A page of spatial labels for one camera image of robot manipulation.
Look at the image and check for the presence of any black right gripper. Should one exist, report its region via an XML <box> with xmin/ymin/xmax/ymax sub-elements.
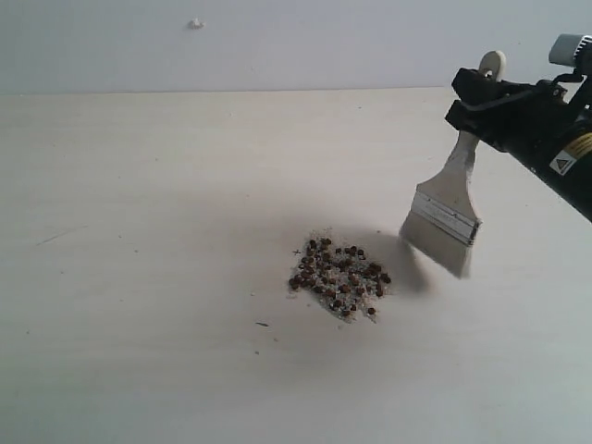
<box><xmin>445</xmin><ymin>68</ymin><xmax>591</xmax><ymax>171</ymax></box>

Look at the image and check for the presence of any white paint brush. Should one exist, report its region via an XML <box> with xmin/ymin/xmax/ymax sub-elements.
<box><xmin>398</xmin><ymin>49</ymin><xmax>508</xmax><ymax>280</ymax></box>

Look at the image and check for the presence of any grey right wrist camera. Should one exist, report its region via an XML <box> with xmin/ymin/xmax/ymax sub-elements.
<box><xmin>548</xmin><ymin>33</ymin><xmax>591</xmax><ymax>83</ymax></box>

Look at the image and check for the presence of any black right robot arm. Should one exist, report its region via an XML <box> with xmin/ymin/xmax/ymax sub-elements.
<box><xmin>446</xmin><ymin>68</ymin><xmax>591</xmax><ymax>219</ymax></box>

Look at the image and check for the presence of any beans and rice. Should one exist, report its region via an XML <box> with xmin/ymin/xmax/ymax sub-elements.
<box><xmin>249</xmin><ymin>226</ymin><xmax>394</xmax><ymax>355</ymax></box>

